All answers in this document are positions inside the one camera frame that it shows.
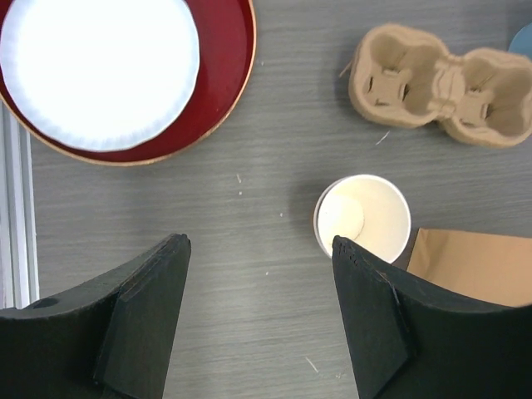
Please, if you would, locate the blue straw holder cup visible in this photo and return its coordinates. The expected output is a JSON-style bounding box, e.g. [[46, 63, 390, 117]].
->
[[508, 23, 532, 59]]

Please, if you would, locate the red round tray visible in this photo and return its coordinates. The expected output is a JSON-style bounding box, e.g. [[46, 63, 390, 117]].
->
[[1, 0, 257, 166]]

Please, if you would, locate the white paper plate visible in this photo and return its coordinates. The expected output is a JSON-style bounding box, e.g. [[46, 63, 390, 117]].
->
[[1, 1, 200, 152]]

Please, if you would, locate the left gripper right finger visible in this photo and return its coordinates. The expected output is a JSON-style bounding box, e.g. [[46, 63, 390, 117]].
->
[[332, 236, 531, 398]]

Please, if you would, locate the brown paper bag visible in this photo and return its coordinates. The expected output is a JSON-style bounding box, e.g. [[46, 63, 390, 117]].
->
[[407, 229, 531, 308]]

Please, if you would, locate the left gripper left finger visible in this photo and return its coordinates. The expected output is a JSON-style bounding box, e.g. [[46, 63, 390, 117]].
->
[[1, 234, 191, 398]]

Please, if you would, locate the aluminium front rail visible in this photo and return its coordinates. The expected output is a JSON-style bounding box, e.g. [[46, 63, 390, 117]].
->
[[0, 105, 40, 308]]

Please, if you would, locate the stack of paper cups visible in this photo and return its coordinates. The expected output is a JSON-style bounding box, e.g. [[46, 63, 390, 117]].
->
[[313, 174, 411, 264]]

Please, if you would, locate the cardboard cup carrier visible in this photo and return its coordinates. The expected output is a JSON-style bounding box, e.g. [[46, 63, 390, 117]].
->
[[344, 23, 531, 148]]

